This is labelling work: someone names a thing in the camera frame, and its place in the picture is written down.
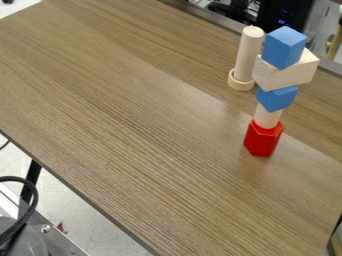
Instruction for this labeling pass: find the short cream cylinder block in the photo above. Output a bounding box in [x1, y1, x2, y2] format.
[252, 102, 285, 130]

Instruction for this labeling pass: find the cream wooden cylinder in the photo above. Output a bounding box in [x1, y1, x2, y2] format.
[233, 25, 266, 83]

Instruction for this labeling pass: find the red hexagonal block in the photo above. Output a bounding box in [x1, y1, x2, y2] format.
[241, 119, 286, 159]

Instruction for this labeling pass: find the small blue cube block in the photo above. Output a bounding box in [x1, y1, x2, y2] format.
[255, 85, 300, 113]

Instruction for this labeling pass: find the cream wooden rectangular block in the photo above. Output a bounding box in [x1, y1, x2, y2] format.
[252, 47, 321, 93]

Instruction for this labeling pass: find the large blue cube block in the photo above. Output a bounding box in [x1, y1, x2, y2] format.
[260, 25, 310, 71]

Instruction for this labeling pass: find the black computer tower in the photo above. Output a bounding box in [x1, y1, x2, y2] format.
[256, 0, 316, 34]

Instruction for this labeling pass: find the cream wooden ring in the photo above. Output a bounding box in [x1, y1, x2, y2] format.
[225, 67, 257, 92]

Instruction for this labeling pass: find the black corrugated cable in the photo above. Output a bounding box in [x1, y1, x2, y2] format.
[0, 175, 41, 247]

